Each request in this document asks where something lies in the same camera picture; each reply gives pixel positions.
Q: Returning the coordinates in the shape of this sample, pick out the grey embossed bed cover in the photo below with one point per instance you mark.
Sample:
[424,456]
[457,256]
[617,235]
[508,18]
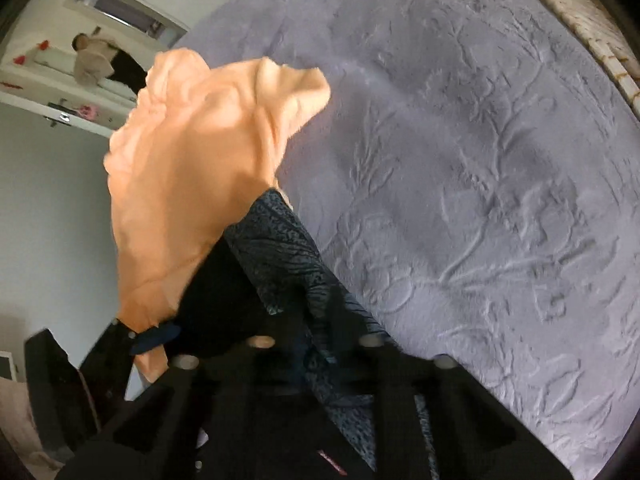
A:
[474,181]

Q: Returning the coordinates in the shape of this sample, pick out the beige striped blanket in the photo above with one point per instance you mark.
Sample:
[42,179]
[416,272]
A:
[595,27]

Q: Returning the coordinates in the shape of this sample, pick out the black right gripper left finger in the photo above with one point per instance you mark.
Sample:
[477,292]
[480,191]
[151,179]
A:
[200,420]

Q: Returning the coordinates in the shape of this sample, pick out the peach orange garment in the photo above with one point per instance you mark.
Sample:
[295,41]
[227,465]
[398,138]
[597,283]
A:
[200,147]

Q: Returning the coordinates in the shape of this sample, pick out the black pants with patterned lining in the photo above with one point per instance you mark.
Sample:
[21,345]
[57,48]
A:
[333,398]

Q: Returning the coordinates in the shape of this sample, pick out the person in beige top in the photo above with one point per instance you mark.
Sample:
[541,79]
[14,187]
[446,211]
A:
[100,58]

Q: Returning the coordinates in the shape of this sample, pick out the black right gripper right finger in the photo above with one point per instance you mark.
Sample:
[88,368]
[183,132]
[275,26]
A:
[433,419]

